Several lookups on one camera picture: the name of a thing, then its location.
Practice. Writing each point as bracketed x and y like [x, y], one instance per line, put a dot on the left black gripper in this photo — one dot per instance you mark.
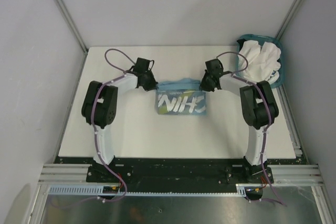
[152, 85]

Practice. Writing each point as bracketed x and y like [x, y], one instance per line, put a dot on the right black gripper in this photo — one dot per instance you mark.
[203, 86]

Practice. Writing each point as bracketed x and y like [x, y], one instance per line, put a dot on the light blue t shirt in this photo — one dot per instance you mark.
[183, 97]

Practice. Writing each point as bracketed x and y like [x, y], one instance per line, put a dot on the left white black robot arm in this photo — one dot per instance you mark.
[100, 106]

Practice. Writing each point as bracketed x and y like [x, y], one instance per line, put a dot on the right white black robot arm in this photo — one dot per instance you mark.
[259, 110]

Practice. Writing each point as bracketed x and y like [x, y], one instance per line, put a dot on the white t shirt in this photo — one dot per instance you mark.
[263, 61]

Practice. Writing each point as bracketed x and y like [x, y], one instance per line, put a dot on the black t shirt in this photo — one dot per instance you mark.
[240, 43]

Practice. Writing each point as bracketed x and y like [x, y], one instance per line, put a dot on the teal laundry basket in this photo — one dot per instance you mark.
[262, 40]

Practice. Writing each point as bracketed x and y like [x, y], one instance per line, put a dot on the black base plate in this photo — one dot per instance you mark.
[132, 169]

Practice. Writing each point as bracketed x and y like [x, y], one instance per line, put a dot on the aluminium front rail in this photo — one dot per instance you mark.
[284, 175]

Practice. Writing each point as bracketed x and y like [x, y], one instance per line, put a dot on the left aluminium frame post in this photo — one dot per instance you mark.
[71, 24]

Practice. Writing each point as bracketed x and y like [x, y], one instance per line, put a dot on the aluminium frame post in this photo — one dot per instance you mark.
[294, 8]
[71, 24]

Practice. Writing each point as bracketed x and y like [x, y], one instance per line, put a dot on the right aluminium frame post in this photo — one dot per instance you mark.
[294, 8]

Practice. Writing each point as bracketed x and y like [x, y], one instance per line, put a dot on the grey slotted cable duct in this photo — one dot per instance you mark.
[105, 190]

